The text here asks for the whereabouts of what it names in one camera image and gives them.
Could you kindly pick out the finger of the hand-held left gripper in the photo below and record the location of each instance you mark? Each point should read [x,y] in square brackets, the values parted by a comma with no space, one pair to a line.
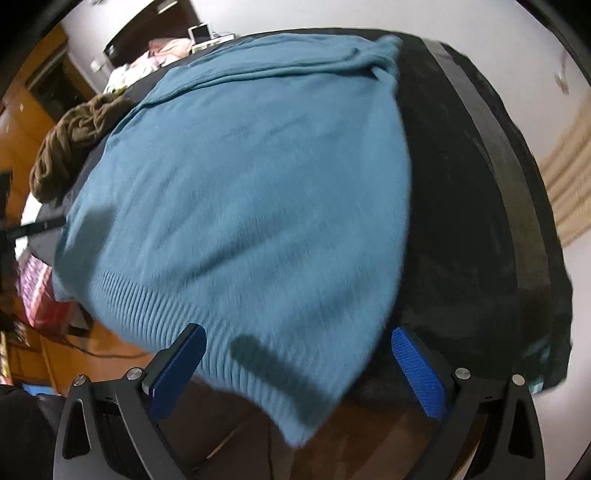
[41,226]

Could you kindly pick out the brown garment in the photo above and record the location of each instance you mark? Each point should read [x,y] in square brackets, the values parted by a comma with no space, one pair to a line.
[69,143]

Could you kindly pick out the cream curtain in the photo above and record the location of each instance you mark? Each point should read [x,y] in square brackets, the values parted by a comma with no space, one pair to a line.
[572,184]

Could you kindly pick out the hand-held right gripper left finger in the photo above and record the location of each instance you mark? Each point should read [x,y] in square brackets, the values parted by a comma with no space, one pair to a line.
[178,369]

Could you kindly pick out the pink and white clothes pile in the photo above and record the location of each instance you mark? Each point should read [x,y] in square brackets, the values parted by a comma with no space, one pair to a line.
[166,48]

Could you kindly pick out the blue knit sweater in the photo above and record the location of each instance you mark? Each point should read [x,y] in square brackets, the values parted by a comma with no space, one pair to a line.
[254,184]

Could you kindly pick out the dark wooden headboard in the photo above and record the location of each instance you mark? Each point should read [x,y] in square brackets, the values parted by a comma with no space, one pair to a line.
[152,23]

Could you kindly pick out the wooden wardrobe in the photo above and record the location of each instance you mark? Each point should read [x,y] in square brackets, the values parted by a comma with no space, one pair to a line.
[27,124]

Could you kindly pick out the photo collage card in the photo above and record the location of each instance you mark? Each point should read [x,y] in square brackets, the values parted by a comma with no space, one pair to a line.
[210,45]

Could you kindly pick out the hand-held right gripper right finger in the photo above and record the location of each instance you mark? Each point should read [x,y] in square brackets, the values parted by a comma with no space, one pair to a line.
[420,374]

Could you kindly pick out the white tablet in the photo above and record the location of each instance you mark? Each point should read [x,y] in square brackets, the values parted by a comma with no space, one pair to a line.
[200,32]

